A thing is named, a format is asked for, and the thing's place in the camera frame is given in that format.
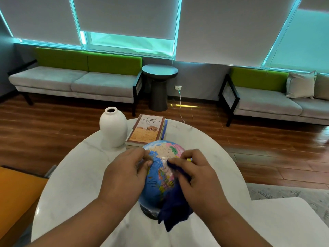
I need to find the person's left hand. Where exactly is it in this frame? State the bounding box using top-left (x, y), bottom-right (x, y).
top-left (99, 148), bottom-right (154, 213)

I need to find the person's right hand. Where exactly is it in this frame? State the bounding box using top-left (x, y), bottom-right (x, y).
top-left (167, 149), bottom-right (231, 219)

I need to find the blue world globe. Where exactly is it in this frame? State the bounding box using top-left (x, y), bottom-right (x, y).
top-left (138, 140), bottom-right (193, 221)

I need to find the dark blue cloth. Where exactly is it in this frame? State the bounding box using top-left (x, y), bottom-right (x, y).
top-left (157, 162), bottom-right (194, 232)

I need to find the person's left forearm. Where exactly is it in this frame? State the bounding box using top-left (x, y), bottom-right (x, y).
top-left (25, 198), bottom-right (137, 247)

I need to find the person's right forearm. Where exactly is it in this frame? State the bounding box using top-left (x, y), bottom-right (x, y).
top-left (197, 202), bottom-right (273, 247)

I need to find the tan cover book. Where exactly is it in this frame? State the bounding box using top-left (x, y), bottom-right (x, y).
top-left (128, 114), bottom-right (166, 146)

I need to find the white ceramic vase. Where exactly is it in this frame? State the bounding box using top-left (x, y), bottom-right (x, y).
top-left (99, 107), bottom-right (128, 148)

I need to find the dark round side table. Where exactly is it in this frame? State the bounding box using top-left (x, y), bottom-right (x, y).
top-left (142, 64), bottom-right (178, 112)

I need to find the grey sofa with green backrest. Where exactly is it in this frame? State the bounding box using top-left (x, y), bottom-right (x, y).
top-left (218, 67), bottom-right (329, 127)
top-left (7, 47), bottom-right (143, 117)

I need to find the grey patterned rug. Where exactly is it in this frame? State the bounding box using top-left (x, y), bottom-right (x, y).
top-left (246, 183), bottom-right (329, 220)

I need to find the window glass pane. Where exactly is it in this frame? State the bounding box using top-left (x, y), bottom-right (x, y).
top-left (80, 31), bottom-right (176, 58)

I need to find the orange chair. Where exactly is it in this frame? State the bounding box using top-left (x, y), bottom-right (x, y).
top-left (0, 164), bottom-right (57, 240)

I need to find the grey roller blind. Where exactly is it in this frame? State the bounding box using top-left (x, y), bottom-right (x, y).
top-left (267, 0), bottom-right (329, 73)
top-left (176, 0), bottom-right (299, 68)
top-left (73, 0), bottom-right (181, 40)
top-left (0, 0), bottom-right (82, 46)

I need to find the beige throw pillow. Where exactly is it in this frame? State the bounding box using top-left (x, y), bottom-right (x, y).
top-left (286, 71), bottom-right (316, 99)
top-left (314, 72), bottom-right (329, 101)

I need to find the white power cable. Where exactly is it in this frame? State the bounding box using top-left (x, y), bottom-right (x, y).
top-left (177, 89), bottom-right (186, 124)

